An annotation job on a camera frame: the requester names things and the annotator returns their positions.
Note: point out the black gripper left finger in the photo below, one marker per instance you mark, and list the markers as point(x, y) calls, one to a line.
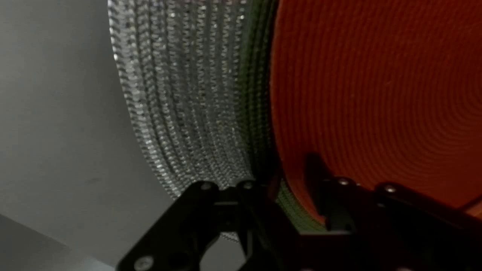
point(200, 230)

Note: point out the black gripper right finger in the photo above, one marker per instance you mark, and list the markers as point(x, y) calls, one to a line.
point(392, 230)

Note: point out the thin orange round placemat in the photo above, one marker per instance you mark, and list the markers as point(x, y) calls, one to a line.
point(381, 90)

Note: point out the silver woven round placemat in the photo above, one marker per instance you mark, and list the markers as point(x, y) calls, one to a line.
point(185, 90)

